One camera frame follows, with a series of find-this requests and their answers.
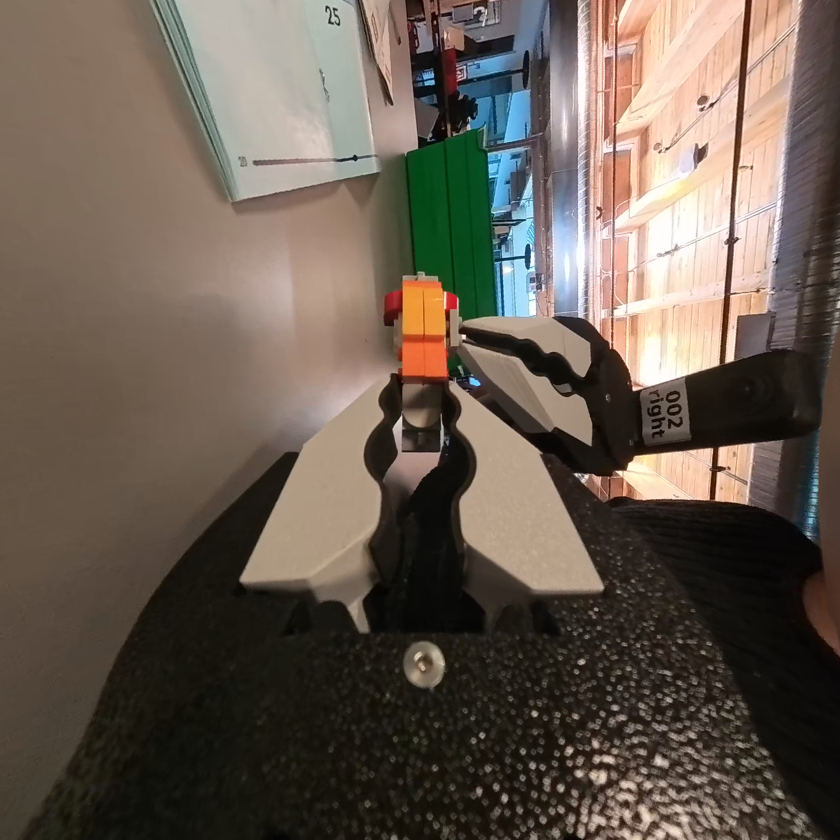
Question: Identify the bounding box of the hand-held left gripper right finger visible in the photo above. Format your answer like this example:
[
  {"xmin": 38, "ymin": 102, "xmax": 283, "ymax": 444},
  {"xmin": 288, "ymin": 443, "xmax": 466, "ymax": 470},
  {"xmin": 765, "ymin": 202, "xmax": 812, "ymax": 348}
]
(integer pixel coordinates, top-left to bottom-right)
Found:
[{"xmin": 441, "ymin": 379, "xmax": 605, "ymax": 635}]

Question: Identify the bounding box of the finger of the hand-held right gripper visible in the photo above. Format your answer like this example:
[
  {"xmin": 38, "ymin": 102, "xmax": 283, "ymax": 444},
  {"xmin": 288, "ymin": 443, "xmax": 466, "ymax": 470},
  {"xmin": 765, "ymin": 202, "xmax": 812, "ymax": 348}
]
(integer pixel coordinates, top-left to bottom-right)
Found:
[
  {"xmin": 459, "ymin": 315, "xmax": 581, "ymax": 388},
  {"xmin": 458, "ymin": 341, "xmax": 595, "ymax": 450}
]

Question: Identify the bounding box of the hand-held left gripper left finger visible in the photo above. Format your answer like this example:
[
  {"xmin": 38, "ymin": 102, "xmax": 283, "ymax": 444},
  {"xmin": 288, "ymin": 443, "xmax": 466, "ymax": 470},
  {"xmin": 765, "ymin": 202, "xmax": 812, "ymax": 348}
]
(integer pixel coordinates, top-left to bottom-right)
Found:
[{"xmin": 238, "ymin": 374, "xmax": 404, "ymax": 635}]

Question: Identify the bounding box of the orange red lego model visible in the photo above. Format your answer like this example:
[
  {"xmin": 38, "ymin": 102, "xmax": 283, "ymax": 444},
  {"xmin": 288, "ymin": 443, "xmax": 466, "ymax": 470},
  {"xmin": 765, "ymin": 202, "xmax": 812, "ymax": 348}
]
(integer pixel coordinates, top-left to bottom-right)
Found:
[{"xmin": 382, "ymin": 270, "xmax": 464, "ymax": 455}]

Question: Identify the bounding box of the lego instruction booklet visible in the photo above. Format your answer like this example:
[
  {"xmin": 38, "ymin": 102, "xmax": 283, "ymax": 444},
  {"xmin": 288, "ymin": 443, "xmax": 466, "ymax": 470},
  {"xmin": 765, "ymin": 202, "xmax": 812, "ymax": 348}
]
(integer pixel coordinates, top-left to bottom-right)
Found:
[{"xmin": 151, "ymin": 0, "xmax": 383, "ymax": 203}]

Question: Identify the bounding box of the green plastic bin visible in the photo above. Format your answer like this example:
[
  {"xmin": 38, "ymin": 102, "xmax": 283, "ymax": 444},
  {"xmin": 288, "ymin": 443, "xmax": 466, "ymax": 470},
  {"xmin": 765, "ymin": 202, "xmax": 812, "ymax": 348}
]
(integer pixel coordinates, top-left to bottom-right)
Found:
[{"xmin": 405, "ymin": 128, "xmax": 498, "ymax": 322}]

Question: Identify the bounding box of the silver insulated duct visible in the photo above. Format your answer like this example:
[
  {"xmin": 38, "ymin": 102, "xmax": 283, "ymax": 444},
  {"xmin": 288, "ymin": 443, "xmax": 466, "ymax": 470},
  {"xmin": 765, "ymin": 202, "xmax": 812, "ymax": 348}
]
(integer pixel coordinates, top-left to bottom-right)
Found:
[{"xmin": 550, "ymin": 0, "xmax": 614, "ymax": 319}]

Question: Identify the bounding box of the dark spiral ventilation duct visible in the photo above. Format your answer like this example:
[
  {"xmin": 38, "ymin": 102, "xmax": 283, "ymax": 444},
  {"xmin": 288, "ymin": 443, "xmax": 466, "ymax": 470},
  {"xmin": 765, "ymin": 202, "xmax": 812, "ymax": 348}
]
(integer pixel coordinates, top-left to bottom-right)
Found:
[{"xmin": 768, "ymin": 0, "xmax": 840, "ymax": 539}]

